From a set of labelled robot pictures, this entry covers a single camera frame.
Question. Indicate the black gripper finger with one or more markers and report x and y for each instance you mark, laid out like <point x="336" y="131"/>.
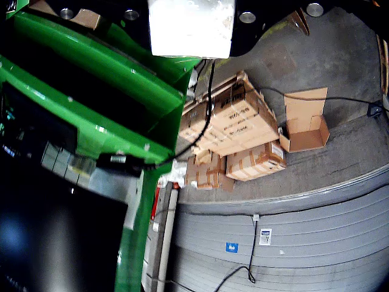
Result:
<point x="246" y="36"/>
<point x="115" y="12"/>

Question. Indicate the upright cardboard sheet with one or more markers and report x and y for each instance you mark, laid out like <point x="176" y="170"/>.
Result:
<point x="384" y="64"/>

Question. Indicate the small open cardboard box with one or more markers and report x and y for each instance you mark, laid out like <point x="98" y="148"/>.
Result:
<point x="304" y="134"/>

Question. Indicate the white wall label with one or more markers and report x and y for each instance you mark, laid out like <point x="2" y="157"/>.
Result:
<point x="265" y="236"/>

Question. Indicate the white d'Alba carton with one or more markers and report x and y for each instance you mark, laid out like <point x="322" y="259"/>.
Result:
<point x="191" y="30"/>

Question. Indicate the taped brown cardboard box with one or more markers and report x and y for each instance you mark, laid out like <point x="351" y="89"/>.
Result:
<point x="255" y="164"/>

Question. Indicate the white vertical pipe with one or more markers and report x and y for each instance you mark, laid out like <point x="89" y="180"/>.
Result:
<point x="170" y="231"/>

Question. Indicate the black monitor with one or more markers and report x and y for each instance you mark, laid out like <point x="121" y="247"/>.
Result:
<point x="45" y="228"/>

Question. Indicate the black power brick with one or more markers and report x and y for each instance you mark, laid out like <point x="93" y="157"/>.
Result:
<point x="118" y="162"/>

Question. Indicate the crumpled taped cardboard box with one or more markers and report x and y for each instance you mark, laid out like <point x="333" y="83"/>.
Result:
<point x="206" y="173"/>

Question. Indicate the green metal rack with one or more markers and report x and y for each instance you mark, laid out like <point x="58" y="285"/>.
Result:
<point x="121" y="91"/>

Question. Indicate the blue wall sign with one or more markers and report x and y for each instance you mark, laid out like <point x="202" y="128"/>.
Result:
<point x="232" y="247"/>

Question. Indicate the printed brown cardboard box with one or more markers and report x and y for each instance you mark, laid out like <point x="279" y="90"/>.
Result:
<point x="243" y="121"/>

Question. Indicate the flat cardboard sheet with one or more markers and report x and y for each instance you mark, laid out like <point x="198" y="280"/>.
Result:
<point x="299" y="21"/>

